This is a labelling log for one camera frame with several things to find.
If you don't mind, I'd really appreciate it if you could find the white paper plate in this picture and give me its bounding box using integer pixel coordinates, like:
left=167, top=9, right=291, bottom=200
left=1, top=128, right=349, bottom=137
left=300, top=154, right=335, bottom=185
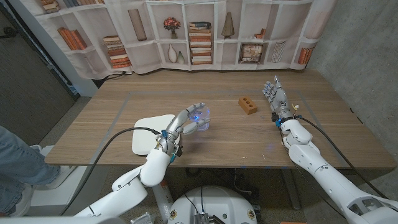
left=131, top=114, right=177, bottom=156

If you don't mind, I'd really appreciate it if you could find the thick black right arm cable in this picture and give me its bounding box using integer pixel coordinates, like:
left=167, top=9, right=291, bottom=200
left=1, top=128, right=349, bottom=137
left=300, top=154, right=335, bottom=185
left=294, top=114, right=389, bottom=200

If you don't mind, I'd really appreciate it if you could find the silver metal bracket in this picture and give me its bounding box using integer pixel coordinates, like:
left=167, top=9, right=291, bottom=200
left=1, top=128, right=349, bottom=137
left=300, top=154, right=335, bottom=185
left=130, top=212, right=156, bottom=224

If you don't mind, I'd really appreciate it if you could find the white floor platform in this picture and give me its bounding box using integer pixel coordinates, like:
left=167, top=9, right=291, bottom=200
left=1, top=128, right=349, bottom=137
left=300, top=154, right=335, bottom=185
left=27, top=144, right=88, bottom=208

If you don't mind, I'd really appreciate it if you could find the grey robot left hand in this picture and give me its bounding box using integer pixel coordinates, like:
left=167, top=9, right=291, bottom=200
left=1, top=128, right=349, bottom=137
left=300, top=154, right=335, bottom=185
left=157, top=102, right=211, bottom=156

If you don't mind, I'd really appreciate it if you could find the black handle on panel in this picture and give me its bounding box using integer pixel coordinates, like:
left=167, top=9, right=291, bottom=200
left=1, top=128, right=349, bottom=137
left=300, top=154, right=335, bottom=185
left=0, top=26, right=18, bottom=40

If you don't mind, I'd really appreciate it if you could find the white cylinder with orange label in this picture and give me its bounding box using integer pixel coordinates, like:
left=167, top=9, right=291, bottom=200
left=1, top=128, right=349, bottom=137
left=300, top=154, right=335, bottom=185
left=152, top=183, right=174, bottom=223

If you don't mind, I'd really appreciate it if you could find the person in blue jeans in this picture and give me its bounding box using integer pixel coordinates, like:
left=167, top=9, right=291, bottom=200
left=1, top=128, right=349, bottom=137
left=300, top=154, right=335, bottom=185
left=0, top=125, right=60, bottom=218

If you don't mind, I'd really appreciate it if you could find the white round robot torso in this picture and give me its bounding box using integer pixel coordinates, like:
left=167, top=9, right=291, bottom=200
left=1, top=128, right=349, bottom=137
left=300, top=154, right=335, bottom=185
left=167, top=185, right=258, bottom=224

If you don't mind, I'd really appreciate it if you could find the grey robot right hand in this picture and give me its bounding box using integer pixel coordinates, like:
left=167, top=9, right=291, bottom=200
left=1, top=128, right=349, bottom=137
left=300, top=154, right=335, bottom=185
left=262, top=75, right=295, bottom=122

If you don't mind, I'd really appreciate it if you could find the grey table leg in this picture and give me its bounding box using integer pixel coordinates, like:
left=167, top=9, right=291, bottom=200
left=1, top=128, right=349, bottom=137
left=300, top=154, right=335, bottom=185
left=281, top=169, right=302, bottom=211

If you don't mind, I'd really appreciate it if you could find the printed bookshelf backdrop cloth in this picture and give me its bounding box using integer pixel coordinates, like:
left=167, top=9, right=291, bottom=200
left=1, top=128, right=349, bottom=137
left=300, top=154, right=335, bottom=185
left=29, top=0, right=338, bottom=80

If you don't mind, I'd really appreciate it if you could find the clear plastic measuring cup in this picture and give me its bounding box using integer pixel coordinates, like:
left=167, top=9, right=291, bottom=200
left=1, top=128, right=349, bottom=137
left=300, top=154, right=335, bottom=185
left=189, top=105, right=211, bottom=132

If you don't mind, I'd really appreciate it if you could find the orange wooden block with holes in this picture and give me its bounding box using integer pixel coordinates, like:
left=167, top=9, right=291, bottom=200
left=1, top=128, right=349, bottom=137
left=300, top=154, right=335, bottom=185
left=238, top=96, right=258, bottom=116

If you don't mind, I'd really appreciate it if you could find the black cable behind table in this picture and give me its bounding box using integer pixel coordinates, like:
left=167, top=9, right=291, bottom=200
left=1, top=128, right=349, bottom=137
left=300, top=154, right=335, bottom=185
left=102, top=70, right=127, bottom=81

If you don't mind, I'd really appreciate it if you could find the dark grey partition panel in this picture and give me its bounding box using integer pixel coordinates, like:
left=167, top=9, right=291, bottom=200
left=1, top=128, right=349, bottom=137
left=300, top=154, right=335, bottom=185
left=0, top=6, right=78, bottom=146

